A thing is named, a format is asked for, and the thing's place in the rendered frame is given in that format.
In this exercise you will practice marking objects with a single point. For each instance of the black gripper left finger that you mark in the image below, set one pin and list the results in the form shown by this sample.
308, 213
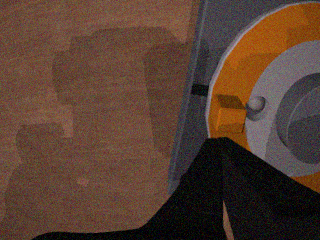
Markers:
194, 211

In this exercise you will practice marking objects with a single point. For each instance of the orange and grey round plate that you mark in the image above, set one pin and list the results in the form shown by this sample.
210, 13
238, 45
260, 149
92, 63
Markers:
265, 59

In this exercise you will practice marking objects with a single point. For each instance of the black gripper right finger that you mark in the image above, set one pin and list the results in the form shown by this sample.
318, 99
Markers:
263, 203

